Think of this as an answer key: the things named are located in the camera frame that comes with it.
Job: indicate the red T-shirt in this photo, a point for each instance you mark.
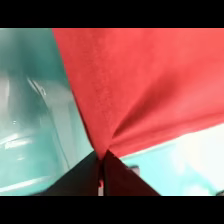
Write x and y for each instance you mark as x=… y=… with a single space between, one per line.
x=140 y=83

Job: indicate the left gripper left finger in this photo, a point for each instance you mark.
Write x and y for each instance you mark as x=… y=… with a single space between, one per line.
x=78 y=178

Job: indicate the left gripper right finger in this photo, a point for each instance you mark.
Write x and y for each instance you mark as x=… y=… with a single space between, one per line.
x=125 y=178

